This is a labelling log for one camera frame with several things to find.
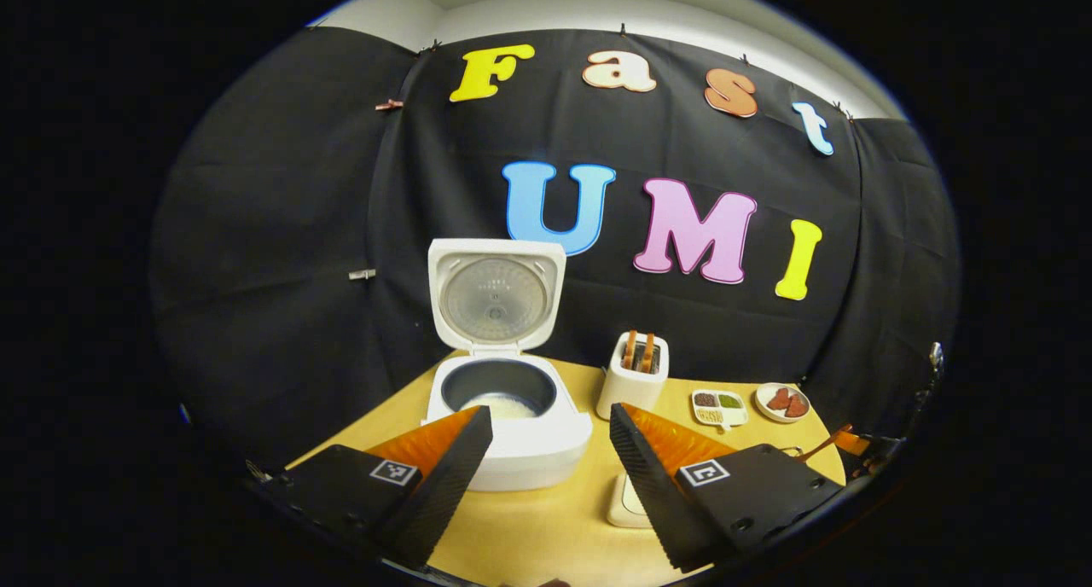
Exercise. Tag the white cloth clip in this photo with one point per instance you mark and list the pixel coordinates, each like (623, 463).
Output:
(362, 275)

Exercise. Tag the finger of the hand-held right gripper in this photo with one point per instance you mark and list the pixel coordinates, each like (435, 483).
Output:
(851, 442)

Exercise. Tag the bread slice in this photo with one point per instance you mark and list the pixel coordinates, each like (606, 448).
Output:
(630, 350)
(647, 353)

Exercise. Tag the clear box of rice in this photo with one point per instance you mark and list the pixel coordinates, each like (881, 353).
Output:
(627, 506)

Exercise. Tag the brown wooden spoon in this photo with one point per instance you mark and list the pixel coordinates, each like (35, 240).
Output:
(817, 448)

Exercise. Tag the white divided bean dish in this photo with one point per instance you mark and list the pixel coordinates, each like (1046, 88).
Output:
(719, 418)

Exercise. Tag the white round plate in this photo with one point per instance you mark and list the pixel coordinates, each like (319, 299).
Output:
(761, 399)

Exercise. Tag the white rice cooker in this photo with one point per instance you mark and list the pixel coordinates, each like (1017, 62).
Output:
(533, 450)

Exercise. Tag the black backdrop cloth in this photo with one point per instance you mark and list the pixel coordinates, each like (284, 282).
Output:
(299, 229)

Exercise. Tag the pink cloth clip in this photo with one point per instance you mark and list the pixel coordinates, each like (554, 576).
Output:
(389, 105)

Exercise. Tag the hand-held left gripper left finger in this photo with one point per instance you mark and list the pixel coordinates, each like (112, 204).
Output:
(448, 493)

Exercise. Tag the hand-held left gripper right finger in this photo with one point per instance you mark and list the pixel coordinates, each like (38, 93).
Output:
(653, 485)

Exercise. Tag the white toaster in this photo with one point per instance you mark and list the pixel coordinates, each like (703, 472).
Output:
(631, 395)

